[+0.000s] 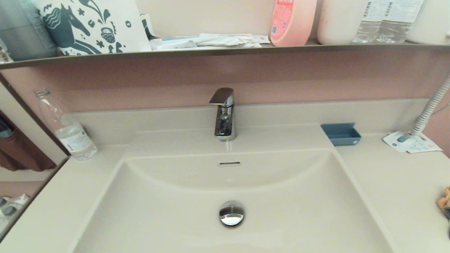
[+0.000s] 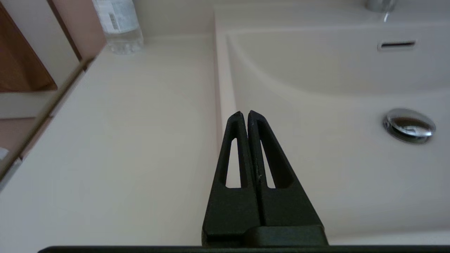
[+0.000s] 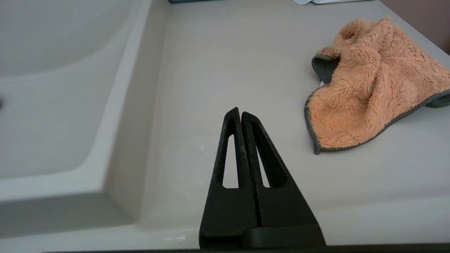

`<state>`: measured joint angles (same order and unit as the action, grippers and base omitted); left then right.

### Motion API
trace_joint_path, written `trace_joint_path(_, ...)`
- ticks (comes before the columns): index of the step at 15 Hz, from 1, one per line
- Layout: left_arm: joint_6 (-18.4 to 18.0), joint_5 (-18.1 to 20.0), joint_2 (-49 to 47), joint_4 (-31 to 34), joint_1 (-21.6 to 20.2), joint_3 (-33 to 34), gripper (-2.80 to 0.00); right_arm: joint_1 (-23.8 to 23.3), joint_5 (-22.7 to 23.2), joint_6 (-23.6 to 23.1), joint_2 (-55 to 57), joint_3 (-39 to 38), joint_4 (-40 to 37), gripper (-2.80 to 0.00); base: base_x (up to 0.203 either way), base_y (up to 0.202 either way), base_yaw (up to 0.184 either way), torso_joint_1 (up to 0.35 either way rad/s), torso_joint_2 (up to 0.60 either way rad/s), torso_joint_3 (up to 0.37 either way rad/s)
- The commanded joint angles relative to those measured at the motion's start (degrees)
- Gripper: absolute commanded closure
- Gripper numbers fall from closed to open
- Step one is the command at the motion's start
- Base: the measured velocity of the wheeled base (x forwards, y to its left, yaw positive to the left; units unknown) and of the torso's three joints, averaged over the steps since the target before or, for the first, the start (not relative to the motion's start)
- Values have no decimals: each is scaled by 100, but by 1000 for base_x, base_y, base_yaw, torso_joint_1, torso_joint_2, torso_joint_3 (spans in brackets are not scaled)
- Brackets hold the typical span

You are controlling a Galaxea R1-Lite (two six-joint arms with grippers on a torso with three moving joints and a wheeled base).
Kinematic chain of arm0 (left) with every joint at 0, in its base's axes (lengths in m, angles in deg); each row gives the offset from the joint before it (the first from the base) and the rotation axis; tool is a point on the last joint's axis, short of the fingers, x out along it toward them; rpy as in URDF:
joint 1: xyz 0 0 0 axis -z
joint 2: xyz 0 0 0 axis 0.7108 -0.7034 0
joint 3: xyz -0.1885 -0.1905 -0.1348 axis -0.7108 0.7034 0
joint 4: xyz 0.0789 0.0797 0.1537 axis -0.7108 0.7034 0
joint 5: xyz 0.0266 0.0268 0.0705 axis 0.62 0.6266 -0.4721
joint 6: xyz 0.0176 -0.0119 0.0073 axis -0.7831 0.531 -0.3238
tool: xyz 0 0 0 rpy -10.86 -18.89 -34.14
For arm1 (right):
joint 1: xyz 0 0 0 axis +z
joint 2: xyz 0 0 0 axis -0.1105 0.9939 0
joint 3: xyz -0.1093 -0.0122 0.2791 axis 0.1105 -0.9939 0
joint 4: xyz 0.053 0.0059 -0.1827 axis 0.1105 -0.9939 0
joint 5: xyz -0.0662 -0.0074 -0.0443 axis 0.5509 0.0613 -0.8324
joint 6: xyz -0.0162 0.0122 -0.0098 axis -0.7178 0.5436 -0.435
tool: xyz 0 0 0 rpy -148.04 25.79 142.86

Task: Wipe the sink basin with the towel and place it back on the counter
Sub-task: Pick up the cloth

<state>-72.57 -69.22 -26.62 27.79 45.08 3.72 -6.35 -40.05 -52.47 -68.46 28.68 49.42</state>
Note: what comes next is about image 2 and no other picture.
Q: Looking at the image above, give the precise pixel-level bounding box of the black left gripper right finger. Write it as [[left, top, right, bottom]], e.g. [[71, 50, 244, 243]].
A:
[[247, 110, 324, 227]]

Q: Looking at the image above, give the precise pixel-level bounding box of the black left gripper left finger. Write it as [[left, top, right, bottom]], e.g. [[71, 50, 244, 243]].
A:
[[202, 111, 262, 246]]

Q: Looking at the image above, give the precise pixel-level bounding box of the chrome faucet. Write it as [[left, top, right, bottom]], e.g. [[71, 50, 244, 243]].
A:
[[365, 0, 398, 22]]

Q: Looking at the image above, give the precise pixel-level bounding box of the white ceramic sink basin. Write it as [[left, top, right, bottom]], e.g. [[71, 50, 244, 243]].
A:
[[214, 0, 450, 246]]

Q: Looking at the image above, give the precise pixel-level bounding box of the chrome drain stopper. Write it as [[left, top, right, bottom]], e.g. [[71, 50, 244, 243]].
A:
[[382, 108, 436, 144]]

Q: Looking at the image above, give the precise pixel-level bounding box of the clear plastic water bottle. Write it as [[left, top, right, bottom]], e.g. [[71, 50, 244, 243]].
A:
[[92, 0, 144, 55]]

